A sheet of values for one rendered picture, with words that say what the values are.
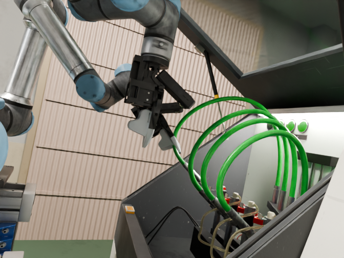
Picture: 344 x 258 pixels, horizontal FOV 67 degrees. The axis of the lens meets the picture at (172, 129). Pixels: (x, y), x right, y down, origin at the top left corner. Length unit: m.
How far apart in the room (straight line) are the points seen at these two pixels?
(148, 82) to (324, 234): 0.46
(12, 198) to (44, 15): 0.56
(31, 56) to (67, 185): 1.95
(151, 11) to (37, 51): 0.57
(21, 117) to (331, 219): 0.95
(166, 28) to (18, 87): 0.61
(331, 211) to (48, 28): 0.84
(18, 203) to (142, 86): 0.57
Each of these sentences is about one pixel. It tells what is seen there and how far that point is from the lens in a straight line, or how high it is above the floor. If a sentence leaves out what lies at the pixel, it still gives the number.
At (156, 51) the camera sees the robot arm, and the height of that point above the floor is 1.44.
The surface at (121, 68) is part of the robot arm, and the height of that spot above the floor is 1.45.
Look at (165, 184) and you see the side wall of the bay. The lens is 1.12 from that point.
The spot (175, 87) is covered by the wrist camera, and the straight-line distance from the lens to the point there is 0.63.
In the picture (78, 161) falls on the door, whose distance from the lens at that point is 2.80.
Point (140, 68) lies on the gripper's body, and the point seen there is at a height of 1.40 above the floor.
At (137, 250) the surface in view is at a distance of 0.75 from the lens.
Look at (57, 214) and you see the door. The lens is 2.94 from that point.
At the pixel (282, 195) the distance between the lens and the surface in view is 0.87.
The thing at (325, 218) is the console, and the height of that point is 1.17.
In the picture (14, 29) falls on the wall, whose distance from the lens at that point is 2.90.
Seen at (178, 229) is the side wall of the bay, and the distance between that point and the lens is 1.20.
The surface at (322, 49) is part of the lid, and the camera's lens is 0.86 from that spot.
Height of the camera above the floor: 1.27
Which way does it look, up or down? 1 degrees up
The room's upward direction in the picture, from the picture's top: 11 degrees clockwise
